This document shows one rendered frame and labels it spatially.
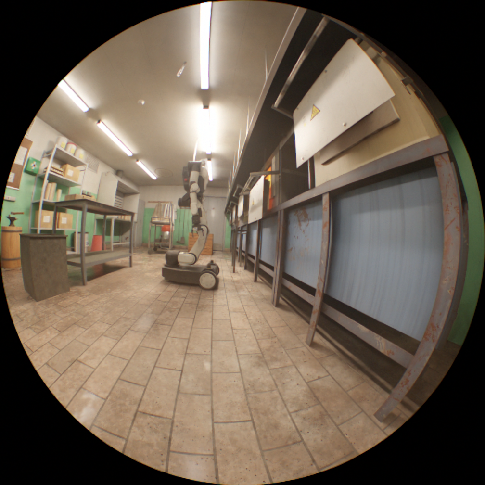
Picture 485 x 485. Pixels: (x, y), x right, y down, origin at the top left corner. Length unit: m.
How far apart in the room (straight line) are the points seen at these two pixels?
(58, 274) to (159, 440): 1.45
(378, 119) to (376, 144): 0.10
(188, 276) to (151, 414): 1.44
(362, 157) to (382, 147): 0.11
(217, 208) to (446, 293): 6.43
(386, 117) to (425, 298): 0.57
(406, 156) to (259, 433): 0.91
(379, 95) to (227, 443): 1.03
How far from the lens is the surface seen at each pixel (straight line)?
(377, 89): 0.59
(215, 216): 6.41
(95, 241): 4.19
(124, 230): 6.38
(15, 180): 3.79
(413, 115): 0.64
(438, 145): 0.56
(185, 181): 1.97
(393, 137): 0.64
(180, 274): 1.80
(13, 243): 3.12
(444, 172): 0.54
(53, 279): 1.69
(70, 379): 0.84
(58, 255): 1.69
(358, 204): 0.75
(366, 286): 0.70
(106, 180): 5.20
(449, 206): 0.51
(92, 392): 0.76
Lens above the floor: 0.56
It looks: 2 degrees down
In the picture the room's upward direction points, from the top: 4 degrees clockwise
